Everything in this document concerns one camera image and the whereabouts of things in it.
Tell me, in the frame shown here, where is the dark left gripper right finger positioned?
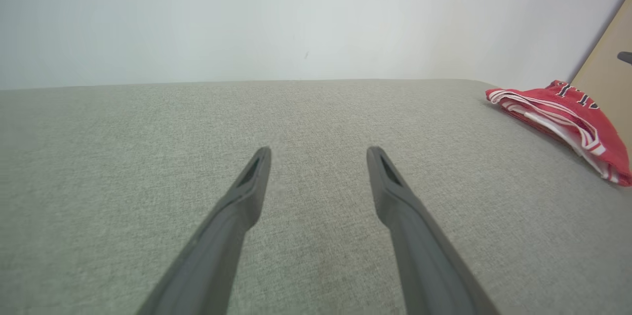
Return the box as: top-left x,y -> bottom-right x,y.
366,146 -> 500,315

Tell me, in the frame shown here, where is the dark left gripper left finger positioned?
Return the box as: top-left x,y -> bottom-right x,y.
137,146 -> 272,315

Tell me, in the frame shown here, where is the red white short-sleeve shirt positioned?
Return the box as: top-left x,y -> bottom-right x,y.
485,79 -> 632,187

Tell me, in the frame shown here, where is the beige wooden door panel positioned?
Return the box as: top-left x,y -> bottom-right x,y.
571,0 -> 632,158

